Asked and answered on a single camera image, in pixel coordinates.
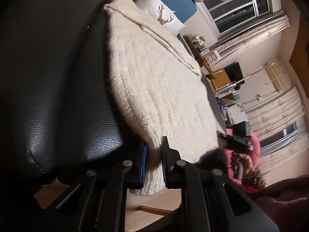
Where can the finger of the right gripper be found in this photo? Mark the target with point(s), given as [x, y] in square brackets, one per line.
[222, 138]

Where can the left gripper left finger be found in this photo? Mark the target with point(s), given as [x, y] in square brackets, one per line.
[137, 173]

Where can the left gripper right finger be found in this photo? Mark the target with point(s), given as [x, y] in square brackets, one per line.
[170, 169]

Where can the cream knitted sweater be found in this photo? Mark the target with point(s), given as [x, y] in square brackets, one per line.
[157, 86]

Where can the right floral sleeve forearm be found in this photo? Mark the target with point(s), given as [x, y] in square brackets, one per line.
[255, 180]

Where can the person's right hand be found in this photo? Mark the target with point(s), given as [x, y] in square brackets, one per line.
[244, 160]

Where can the pink quilted blanket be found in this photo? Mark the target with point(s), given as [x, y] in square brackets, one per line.
[255, 156]

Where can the white paper bag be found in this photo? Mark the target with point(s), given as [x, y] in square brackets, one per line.
[236, 113]

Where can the wooden side table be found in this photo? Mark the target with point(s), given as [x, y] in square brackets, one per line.
[219, 79]

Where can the black television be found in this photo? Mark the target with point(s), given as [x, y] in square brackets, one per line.
[234, 72]

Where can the white deer print pillow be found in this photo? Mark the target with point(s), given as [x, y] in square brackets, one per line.
[164, 15]

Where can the wall air conditioner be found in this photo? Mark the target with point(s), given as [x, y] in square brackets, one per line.
[275, 72]

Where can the window with white frame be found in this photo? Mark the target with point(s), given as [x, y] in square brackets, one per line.
[223, 16]

